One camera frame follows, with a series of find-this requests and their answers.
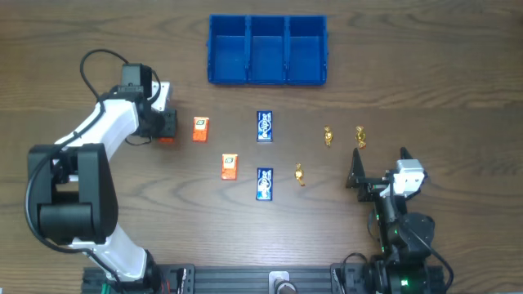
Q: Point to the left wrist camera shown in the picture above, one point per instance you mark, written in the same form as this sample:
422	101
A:
162	96

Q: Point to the mounting rail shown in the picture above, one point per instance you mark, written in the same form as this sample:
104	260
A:
237	281

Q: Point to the orange candy box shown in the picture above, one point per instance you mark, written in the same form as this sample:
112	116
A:
229	169
200	131

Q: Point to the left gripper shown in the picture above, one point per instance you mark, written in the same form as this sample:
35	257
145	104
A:
166	122

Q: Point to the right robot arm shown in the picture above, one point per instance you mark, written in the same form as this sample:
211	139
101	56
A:
412	232

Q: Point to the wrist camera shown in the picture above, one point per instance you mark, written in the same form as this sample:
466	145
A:
162	96
406	175

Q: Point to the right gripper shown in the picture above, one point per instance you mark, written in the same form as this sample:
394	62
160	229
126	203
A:
369	188

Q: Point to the blue tray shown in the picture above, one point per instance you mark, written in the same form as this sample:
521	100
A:
265	61

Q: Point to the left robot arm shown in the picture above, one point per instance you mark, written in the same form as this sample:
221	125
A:
118	122

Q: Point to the gold wrapped candy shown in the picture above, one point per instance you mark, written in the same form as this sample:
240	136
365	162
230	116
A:
360	136
328	136
299	174

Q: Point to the blue candy pack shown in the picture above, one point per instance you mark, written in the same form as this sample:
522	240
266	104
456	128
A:
264	184
264	126

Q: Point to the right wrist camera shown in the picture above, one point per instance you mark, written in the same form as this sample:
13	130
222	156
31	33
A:
406	175

